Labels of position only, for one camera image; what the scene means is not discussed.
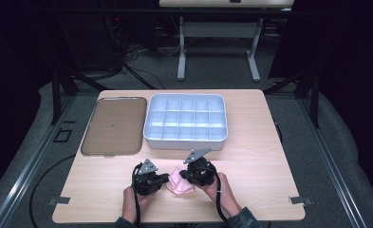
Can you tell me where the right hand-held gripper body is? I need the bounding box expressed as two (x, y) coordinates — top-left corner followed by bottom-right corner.
(183, 147), (218, 187)

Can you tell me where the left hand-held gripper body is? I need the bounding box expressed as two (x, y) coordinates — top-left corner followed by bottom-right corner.
(131, 158), (164, 197)

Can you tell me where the pink sock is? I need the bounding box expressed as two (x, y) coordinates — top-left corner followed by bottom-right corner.
(165, 164), (196, 195)

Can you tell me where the white divided storage box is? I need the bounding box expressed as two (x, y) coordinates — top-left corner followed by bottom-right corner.
(142, 93), (230, 151)

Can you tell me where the person's left hand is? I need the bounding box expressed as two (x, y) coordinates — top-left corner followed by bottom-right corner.
(121, 184), (157, 224)

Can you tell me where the person's right hand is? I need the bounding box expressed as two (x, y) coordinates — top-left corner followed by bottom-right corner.
(194, 172), (243, 219)

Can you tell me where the brown translucent lid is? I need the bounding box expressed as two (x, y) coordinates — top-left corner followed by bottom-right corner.
(80, 96), (148, 157)

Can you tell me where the grey tape piece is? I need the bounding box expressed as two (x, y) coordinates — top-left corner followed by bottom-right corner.
(288, 195), (313, 206)
(47, 196), (71, 206)

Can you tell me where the black metal stand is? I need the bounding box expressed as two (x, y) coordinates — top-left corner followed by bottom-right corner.
(264, 67), (321, 129)
(50, 67), (111, 126)

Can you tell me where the white desk with metal legs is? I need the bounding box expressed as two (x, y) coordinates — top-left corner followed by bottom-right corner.
(159, 0), (297, 83)

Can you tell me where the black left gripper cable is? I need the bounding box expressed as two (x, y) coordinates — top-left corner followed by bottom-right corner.
(130, 162), (143, 228)

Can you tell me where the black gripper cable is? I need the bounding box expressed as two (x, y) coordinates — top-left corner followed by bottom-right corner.
(130, 162), (143, 228)
(206, 161), (231, 227)

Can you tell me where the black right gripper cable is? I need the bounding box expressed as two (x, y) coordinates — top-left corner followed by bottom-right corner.
(206, 161), (231, 227)

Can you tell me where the black floor cable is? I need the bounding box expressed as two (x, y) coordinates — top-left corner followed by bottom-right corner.
(28, 154), (78, 228)

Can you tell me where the aluminium floor rail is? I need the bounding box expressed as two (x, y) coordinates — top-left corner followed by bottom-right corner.
(297, 98), (369, 228)
(0, 94), (78, 228)

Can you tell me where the bundle of black cables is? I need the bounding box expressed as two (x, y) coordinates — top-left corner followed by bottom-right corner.
(103, 15), (167, 91)

